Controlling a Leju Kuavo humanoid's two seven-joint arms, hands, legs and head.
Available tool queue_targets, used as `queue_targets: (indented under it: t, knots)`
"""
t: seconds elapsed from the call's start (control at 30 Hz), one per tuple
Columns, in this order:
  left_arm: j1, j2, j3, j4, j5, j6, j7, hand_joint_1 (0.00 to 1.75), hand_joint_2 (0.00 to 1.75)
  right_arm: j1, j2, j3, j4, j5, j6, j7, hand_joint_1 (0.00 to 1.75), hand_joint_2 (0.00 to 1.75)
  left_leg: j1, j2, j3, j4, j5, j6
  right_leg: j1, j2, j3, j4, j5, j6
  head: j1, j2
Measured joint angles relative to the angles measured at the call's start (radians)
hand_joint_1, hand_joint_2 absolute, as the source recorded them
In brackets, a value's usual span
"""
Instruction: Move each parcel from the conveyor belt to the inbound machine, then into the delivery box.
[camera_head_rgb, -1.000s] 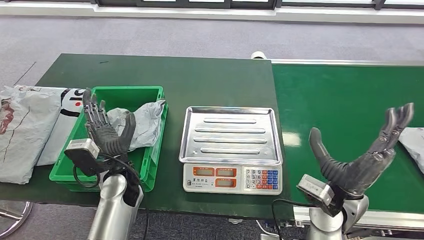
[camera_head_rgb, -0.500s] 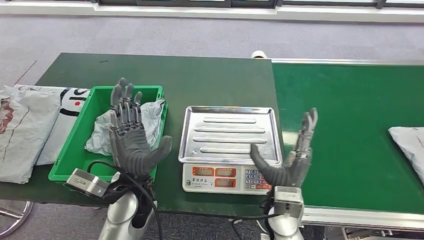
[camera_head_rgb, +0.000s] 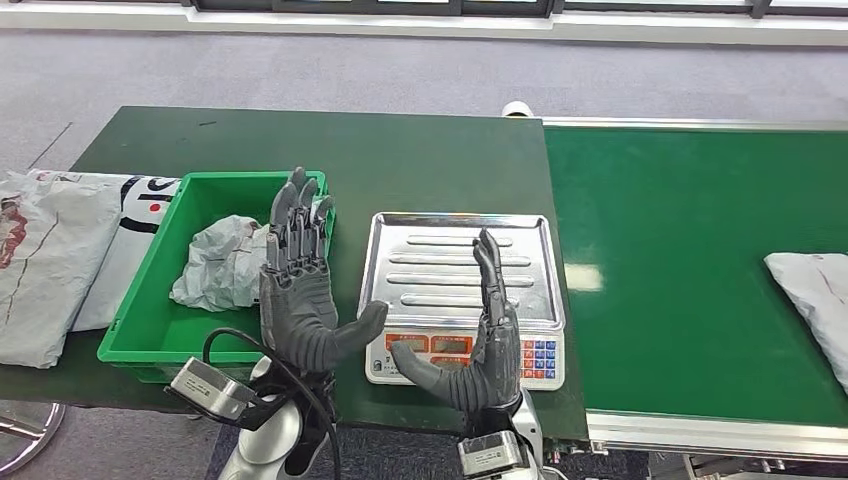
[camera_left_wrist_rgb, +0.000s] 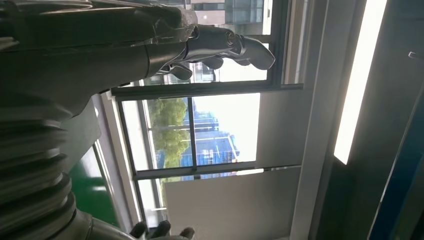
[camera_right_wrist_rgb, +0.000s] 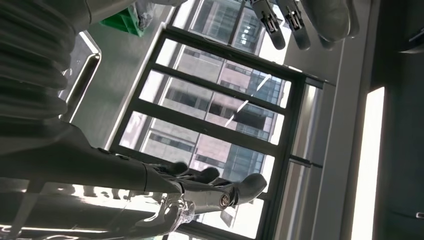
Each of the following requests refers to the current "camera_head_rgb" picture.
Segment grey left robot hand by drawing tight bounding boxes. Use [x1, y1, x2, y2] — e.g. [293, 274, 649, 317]
[258, 166, 390, 376]

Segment green conveyor belt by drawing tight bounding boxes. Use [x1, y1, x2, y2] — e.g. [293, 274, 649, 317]
[543, 117, 848, 465]

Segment small grey parcel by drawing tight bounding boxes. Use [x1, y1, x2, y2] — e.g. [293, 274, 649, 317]
[170, 215, 273, 313]

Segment long grey parcel red stripe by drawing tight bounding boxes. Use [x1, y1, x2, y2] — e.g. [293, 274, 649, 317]
[763, 251, 848, 395]

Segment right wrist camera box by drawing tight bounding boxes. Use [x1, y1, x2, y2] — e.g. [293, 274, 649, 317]
[457, 430, 531, 480]

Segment green plastic crate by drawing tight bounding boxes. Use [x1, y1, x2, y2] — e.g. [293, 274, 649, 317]
[97, 170, 336, 386]

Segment white bag black print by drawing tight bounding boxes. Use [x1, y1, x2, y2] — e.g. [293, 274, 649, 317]
[26, 169, 181, 333]

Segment large grey bag red print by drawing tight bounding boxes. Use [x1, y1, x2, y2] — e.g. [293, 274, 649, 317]
[0, 172, 123, 370]

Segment white scale with steel tray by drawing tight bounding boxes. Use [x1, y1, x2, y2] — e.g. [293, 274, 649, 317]
[357, 211, 568, 392]

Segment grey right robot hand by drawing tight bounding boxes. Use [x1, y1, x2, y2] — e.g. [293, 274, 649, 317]
[390, 228, 525, 415]

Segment chrome chair base ring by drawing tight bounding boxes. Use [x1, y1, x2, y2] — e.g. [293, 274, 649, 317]
[0, 402, 68, 478]

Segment dark window frame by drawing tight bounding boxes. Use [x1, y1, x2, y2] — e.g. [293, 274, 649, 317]
[0, 0, 848, 19]

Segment white window sill ledge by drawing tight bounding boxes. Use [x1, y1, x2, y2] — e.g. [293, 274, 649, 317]
[0, 5, 848, 48]

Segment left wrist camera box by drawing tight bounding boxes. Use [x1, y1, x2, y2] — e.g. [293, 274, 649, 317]
[165, 356, 258, 425]

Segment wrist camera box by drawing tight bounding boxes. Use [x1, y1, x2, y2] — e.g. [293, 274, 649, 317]
[457, 430, 531, 480]
[165, 356, 258, 425]

